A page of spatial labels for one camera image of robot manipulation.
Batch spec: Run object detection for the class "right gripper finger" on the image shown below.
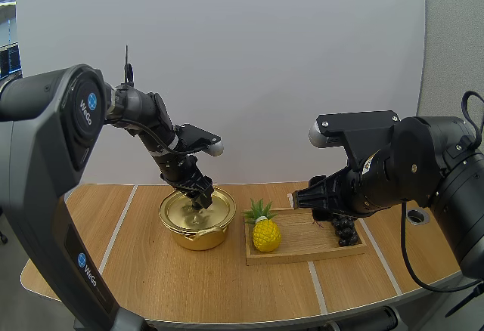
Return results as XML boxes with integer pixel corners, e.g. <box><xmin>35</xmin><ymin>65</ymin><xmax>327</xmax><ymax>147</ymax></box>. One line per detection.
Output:
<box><xmin>311</xmin><ymin>209</ymin><xmax>336</xmax><ymax>223</ymax></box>
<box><xmin>291</xmin><ymin>174</ymin><xmax>342</xmax><ymax>212</ymax></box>

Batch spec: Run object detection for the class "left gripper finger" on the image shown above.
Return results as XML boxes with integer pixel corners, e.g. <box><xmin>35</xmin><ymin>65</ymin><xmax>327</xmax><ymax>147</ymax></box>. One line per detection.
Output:
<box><xmin>180</xmin><ymin>187</ymin><xmax>199</xmax><ymax>206</ymax></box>
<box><xmin>194</xmin><ymin>178</ymin><xmax>215</xmax><ymax>209</ymax></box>

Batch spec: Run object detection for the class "bunch of dark toy grapes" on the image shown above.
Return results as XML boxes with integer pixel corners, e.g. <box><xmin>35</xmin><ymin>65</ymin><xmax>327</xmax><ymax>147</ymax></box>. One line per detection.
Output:
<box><xmin>331</xmin><ymin>214</ymin><xmax>360</xmax><ymax>247</ymax></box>

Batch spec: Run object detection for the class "shallow wooden tray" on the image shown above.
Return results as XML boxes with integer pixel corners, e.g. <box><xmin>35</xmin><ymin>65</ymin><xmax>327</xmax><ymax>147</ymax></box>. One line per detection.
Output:
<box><xmin>241</xmin><ymin>206</ymin><xmax>369</xmax><ymax>268</ymax></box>

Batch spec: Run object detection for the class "yellow toy pineapple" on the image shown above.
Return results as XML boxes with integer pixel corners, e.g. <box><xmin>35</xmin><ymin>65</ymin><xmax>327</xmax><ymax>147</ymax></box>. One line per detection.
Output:
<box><xmin>241</xmin><ymin>199</ymin><xmax>283</xmax><ymax>253</ymax></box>

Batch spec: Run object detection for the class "grey partition panel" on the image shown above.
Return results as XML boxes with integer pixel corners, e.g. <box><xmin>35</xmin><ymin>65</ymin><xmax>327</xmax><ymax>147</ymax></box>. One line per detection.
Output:
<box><xmin>415</xmin><ymin>0</ymin><xmax>484</xmax><ymax>117</ymax></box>

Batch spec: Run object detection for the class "black cable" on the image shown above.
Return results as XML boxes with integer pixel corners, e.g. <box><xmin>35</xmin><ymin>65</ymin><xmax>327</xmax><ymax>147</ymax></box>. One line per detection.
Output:
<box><xmin>399</xmin><ymin>199</ymin><xmax>484</xmax><ymax>293</ymax></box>
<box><xmin>119</xmin><ymin>118</ymin><xmax>183</xmax><ymax>155</ymax></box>
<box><xmin>461</xmin><ymin>90</ymin><xmax>484</xmax><ymax>132</ymax></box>

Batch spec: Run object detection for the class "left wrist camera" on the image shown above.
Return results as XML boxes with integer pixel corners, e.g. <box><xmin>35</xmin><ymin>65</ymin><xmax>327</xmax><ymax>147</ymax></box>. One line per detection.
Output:
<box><xmin>174</xmin><ymin>122</ymin><xmax>225</xmax><ymax>158</ymax></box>

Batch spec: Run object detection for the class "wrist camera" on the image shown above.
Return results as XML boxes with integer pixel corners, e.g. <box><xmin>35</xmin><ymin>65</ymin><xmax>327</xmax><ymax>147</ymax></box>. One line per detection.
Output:
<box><xmin>174</xmin><ymin>122</ymin><xmax>225</xmax><ymax>158</ymax></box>
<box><xmin>308</xmin><ymin>110</ymin><xmax>402</xmax><ymax>170</ymax></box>

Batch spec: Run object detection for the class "gold pot with two handles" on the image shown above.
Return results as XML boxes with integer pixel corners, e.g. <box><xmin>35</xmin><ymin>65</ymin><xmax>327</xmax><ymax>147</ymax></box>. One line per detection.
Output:
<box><xmin>158</xmin><ymin>188</ymin><xmax>237</xmax><ymax>251</ymax></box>

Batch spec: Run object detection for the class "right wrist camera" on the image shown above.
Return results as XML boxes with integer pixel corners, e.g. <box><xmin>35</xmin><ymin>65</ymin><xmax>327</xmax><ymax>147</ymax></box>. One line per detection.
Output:
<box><xmin>308</xmin><ymin>110</ymin><xmax>402</xmax><ymax>170</ymax></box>

